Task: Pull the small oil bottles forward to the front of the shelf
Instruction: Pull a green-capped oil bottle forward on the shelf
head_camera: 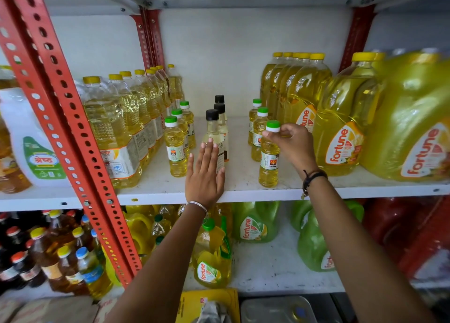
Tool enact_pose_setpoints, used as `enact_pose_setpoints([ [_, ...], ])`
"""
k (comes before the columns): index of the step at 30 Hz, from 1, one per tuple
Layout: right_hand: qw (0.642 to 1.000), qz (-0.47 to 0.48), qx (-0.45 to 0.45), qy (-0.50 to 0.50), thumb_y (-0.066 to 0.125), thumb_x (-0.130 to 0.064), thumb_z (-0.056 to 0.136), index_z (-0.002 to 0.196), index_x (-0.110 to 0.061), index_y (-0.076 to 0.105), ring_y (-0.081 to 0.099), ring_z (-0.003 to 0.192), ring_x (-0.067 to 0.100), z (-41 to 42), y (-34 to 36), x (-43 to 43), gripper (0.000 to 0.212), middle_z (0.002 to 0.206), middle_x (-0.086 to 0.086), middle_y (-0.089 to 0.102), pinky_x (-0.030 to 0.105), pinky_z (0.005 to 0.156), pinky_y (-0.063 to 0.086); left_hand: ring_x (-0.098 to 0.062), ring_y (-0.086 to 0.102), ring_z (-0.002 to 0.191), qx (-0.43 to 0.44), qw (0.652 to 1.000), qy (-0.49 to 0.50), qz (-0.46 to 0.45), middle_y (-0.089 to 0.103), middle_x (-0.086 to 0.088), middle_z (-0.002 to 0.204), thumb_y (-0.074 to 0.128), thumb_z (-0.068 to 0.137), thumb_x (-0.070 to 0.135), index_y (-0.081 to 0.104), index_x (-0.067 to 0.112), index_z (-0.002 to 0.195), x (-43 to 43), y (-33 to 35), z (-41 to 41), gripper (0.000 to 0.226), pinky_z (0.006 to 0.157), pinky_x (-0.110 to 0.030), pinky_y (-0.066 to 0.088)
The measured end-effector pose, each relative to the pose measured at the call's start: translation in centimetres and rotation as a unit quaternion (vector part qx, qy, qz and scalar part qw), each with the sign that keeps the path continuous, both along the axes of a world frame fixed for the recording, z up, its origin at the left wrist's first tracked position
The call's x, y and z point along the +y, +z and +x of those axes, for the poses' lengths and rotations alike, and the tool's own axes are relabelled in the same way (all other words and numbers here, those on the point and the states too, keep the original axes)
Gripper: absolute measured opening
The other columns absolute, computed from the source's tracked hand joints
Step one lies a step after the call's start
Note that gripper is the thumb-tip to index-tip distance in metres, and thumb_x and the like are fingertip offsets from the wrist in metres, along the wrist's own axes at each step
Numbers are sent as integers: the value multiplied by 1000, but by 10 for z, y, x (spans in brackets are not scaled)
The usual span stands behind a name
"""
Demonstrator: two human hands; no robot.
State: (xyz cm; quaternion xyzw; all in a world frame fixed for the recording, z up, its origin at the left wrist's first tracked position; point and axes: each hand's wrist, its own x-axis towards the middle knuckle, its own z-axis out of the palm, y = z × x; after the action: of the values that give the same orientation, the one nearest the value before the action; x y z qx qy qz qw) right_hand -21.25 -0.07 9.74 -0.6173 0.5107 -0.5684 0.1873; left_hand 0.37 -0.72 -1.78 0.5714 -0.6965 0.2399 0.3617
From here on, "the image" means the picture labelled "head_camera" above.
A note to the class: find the yellow oil jug green cap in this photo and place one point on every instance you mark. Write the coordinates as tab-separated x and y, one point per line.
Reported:
211	259

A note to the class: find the red slotted shelf post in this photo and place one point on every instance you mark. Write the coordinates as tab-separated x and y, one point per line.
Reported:
357	34
59	98
149	38

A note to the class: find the person's left little finger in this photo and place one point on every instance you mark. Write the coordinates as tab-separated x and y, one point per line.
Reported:
190	166

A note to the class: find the person's right thumb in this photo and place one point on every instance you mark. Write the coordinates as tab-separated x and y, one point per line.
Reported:
271	136

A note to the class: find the silver bangle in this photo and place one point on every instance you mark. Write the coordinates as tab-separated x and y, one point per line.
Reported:
198	205

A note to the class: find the cluster of amber oil bottles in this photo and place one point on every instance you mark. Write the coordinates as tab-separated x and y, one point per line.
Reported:
52	252

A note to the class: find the person's right forearm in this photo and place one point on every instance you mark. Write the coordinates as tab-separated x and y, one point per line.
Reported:
358	256

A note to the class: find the beige sack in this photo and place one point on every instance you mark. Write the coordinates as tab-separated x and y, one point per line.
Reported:
52	310

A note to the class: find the person's left forearm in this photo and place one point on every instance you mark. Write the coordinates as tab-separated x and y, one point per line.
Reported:
165	266

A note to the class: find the black-capped clear oil bottle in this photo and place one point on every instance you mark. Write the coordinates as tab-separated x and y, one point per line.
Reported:
212	131
223	129
219	98

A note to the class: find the large yellow oil jug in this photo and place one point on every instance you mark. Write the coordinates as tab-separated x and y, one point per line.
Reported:
407	129
341	129

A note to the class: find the person's left middle finger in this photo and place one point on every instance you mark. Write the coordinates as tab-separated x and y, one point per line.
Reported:
208	154

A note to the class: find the white oil jug green label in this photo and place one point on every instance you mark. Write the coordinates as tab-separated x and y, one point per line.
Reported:
31	147

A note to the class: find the red oil jug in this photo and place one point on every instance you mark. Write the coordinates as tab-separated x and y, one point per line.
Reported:
411	235

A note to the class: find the person's left thumb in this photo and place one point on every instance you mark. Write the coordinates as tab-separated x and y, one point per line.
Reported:
221	178

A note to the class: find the amber oil bottle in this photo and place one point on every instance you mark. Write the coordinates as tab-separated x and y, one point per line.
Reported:
12	173

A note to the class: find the person's right hand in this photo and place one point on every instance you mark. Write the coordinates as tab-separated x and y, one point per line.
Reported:
297	147

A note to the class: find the small green-capped oil bottle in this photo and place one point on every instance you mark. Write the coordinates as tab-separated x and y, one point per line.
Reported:
182	126
189	122
175	150
259	136
269	163
252	120

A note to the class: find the row of yellow-capped oil bottles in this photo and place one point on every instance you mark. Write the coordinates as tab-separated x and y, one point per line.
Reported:
119	129

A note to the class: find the tall orange-label oil bottle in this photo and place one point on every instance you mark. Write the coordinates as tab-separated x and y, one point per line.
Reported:
284	94
291	87
275	87
309	94
266	80

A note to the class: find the small dark-capped oil bottle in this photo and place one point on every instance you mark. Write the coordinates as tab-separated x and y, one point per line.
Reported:
160	226

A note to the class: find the yellow packet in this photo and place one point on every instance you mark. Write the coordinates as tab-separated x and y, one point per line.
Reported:
197	303

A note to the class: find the person's left hand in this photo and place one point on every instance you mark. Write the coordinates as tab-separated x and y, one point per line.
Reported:
204	182

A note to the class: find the clear plastic container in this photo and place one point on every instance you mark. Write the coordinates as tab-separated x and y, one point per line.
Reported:
277	310

